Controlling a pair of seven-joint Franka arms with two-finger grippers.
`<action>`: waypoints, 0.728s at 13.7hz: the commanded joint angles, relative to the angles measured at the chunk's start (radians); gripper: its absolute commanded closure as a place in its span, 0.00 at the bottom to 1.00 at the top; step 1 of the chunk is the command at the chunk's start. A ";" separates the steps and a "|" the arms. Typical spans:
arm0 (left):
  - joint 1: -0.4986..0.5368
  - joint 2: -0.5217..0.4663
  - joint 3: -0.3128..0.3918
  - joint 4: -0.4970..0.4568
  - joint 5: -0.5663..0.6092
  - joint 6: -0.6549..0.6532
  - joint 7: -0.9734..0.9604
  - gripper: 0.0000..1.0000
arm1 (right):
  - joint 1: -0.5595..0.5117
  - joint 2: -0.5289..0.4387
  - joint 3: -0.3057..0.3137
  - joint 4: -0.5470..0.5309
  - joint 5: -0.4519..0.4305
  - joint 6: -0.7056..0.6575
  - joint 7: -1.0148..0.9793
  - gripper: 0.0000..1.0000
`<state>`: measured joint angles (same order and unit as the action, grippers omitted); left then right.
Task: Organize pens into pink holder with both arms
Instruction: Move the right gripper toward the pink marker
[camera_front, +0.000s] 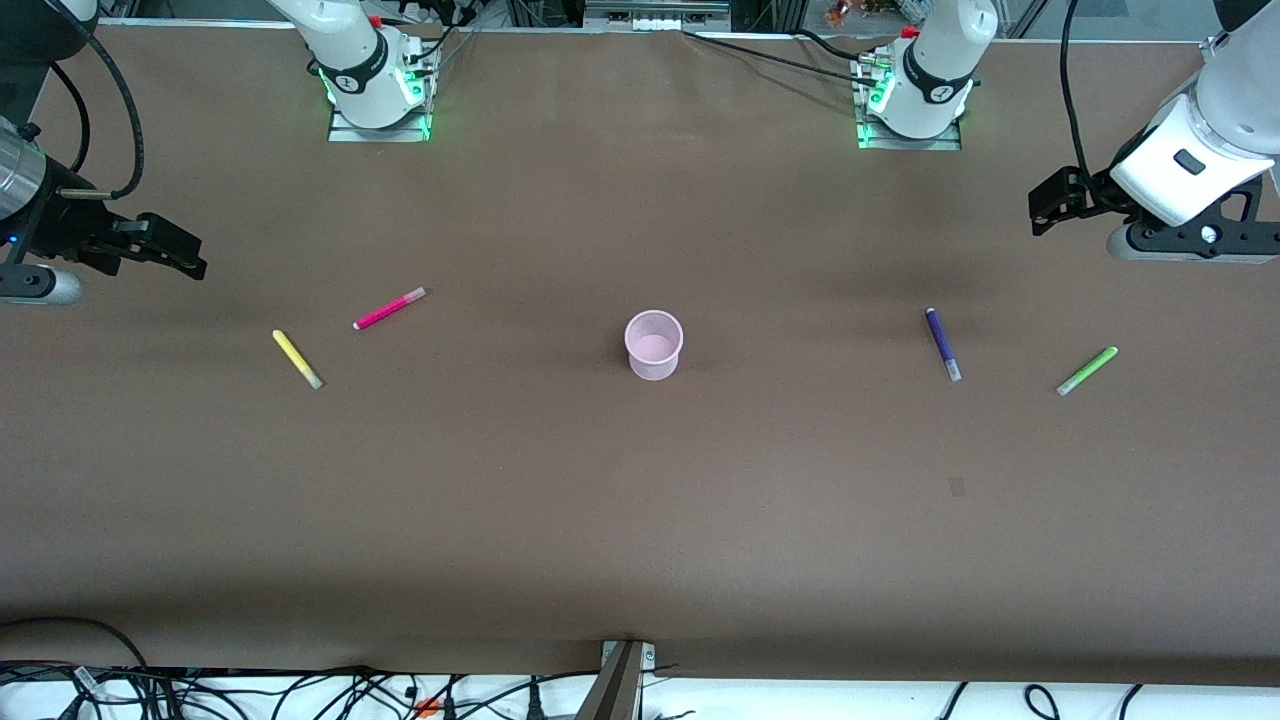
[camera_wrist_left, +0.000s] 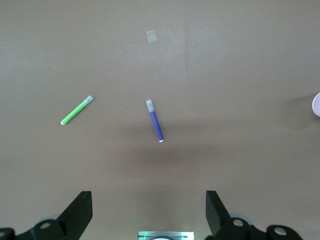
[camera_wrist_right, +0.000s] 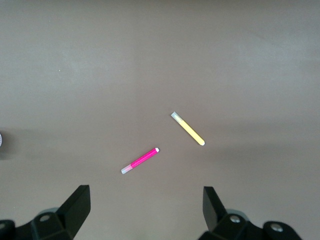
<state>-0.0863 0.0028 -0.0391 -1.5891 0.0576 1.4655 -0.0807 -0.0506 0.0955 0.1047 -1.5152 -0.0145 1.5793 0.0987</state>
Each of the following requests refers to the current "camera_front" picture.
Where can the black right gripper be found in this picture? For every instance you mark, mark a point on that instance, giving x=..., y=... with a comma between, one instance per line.
x=62, y=228

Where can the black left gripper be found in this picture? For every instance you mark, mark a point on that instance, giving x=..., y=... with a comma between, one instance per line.
x=1093, y=192

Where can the purple marker pen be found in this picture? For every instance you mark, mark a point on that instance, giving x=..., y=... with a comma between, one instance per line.
x=942, y=344

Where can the pink marker pen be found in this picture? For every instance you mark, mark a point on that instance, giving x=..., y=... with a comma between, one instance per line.
x=388, y=309

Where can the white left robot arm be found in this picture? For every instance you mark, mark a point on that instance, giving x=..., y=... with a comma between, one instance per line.
x=935, y=60

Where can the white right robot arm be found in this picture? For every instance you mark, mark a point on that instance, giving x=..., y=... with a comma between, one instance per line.
x=352, y=55

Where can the green marker pen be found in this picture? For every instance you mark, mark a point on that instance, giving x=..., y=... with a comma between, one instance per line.
x=1087, y=371

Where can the yellow marker pen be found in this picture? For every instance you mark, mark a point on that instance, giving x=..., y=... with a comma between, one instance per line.
x=296, y=358

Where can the pink plastic cup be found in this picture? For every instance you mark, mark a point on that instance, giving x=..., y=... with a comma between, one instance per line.
x=654, y=350

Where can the grey power strip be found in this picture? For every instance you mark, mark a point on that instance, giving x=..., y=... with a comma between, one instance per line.
x=655, y=14

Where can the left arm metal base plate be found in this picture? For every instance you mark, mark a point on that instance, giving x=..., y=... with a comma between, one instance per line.
x=880, y=142

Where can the aluminium frame corner bracket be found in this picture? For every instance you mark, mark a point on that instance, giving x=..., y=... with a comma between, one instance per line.
x=1214, y=45

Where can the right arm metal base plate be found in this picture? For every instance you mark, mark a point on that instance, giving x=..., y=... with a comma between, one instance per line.
x=345, y=132

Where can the metal table edge bracket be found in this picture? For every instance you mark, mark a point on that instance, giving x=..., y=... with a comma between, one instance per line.
x=615, y=680

